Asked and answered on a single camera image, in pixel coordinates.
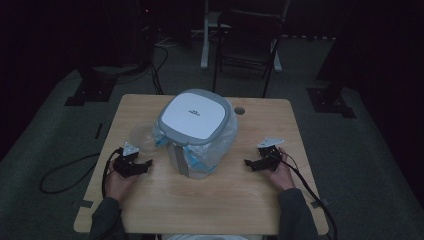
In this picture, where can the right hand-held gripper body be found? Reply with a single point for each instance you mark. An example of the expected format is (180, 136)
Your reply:
(269, 156)

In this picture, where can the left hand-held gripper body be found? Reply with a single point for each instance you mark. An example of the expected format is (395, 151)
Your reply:
(126, 165)

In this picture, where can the clear plastic cup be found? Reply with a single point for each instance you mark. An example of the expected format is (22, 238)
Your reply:
(141, 135)

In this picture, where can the grey trash can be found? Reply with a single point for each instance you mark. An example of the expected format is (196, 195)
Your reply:
(228, 113)

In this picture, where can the white trash can lid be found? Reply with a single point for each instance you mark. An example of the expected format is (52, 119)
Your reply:
(195, 115)

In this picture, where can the person's left hand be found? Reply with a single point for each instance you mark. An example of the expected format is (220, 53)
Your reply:
(116, 185)

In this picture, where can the person's right hand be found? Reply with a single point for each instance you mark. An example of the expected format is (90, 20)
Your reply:
(283, 176)

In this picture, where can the clear plastic trash bag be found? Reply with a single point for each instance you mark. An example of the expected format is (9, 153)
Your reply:
(220, 146)

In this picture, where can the black floor tape strip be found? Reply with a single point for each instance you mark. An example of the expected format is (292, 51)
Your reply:
(99, 130)

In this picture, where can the round table grommet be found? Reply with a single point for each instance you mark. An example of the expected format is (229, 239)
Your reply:
(239, 110)

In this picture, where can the grey tape piece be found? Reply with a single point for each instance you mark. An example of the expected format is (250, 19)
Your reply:
(319, 202)
(86, 203)

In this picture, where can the black stand base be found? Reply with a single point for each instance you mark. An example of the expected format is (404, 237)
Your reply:
(325, 100)
(93, 91)

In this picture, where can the grey round stand base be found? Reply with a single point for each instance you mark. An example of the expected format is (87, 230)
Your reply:
(110, 70)

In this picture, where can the black folding chair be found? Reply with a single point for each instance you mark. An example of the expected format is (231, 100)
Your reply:
(246, 43)

